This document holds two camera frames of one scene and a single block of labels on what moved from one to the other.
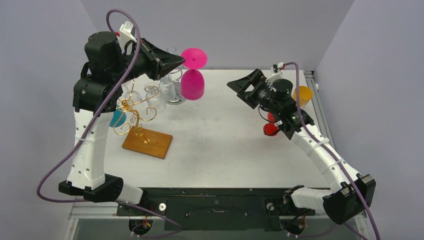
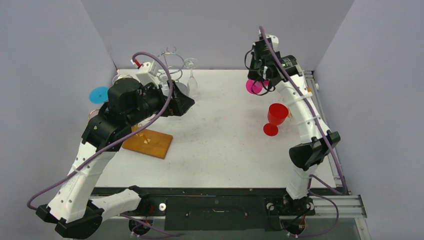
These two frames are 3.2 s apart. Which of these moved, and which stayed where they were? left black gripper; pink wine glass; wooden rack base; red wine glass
Moved: left black gripper; pink wine glass
Stayed: red wine glass; wooden rack base
